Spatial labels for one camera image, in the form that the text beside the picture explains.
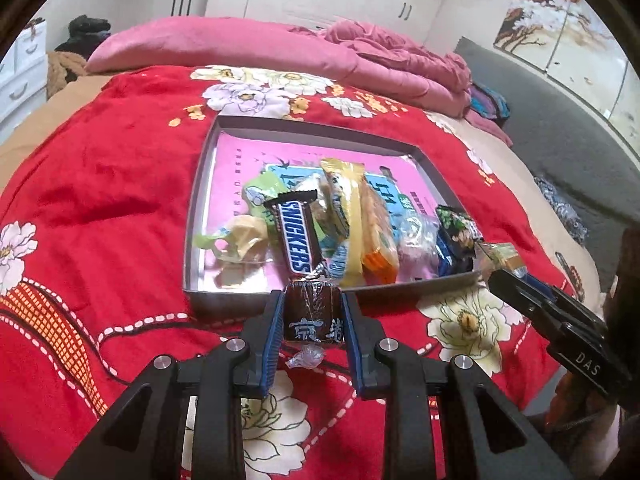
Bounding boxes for yellow blue snack packet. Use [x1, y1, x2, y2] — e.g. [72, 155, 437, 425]
[319, 157, 368, 281]

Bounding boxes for clear candy packet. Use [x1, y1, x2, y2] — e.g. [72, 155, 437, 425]
[395, 207, 441, 281]

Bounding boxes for green pastry packet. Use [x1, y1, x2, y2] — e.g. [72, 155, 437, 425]
[192, 170, 291, 263]

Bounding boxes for grey patterned cloth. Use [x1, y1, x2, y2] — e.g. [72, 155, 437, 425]
[534, 175, 588, 246]

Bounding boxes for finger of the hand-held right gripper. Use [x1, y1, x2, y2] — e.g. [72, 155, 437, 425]
[487, 269, 571, 346]
[517, 267, 608, 333]

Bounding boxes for dark clothes pile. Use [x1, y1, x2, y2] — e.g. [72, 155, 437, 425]
[55, 15, 112, 53]

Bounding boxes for grey padded headboard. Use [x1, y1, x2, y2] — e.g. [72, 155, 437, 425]
[454, 36, 640, 266]

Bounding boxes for dark brown cake packet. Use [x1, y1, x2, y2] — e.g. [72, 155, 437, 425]
[282, 275, 346, 368]

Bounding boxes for tree wall painting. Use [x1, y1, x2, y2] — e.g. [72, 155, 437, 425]
[492, 0, 640, 126]

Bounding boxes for pink quilt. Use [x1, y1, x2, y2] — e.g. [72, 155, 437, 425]
[287, 19, 473, 118]

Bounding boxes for white drawer cabinet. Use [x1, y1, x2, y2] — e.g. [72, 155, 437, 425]
[0, 17, 51, 126]

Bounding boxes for brown plush blanket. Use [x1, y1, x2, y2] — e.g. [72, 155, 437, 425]
[46, 51, 88, 98]

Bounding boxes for red floral blanket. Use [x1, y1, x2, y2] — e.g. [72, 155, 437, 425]
[0, 64, 566, 480]

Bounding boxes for brown chocolate bar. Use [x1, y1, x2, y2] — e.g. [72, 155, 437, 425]
[262, 190, 328, 281]

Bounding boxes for colourful folded clothes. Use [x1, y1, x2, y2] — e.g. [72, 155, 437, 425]
[470, 84, 511, 121]

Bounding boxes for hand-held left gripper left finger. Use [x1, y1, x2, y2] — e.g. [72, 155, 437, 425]
[52, 289, 287, 480]

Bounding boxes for grey box tray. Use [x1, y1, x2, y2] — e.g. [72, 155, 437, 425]
[182, 115, 483, 318]

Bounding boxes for long pink pillow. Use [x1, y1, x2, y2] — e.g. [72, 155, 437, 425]
[86, 16, 361, 91]

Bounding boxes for orange cracker packet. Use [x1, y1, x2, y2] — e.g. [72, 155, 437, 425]
[357, 180, 401, 283]

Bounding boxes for pink book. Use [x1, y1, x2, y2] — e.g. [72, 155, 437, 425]
[192, 132, 441, 293]

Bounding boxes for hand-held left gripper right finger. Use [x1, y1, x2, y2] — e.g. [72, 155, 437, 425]
[340, 291, 576, 480]

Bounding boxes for brown beaded string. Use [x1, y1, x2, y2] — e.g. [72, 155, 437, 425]
[557, 252, 586, 303]

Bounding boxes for green black snack packet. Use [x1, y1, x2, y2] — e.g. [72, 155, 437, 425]
[434, 205, 483, 251]

